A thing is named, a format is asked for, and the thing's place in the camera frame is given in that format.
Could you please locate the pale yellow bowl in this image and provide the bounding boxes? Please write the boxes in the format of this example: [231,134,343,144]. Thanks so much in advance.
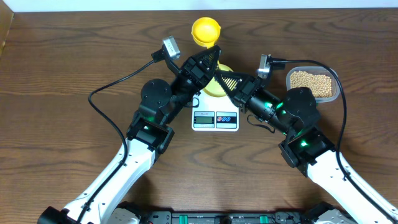
[203,63,233,98]

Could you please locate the white digital kitchen scale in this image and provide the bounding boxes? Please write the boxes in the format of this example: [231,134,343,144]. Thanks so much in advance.
[192,90,239,132]

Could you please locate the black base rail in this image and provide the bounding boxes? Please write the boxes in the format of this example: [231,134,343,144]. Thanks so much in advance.
[140,211,310,224]

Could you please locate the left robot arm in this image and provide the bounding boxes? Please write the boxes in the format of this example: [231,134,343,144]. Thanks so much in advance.
[37,45,221,223]

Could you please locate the yellow measuring scoop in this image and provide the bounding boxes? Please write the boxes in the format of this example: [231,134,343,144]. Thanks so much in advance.
[191,17,221,49]

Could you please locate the soybeans in container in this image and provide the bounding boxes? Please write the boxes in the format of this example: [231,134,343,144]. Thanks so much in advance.
[290,71,333,98]

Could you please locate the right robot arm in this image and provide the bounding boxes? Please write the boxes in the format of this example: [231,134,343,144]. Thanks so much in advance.
[215,71,397,223]

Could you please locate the clear plastic container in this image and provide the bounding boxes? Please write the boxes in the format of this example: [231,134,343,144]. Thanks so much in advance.
[286,66,340,103]

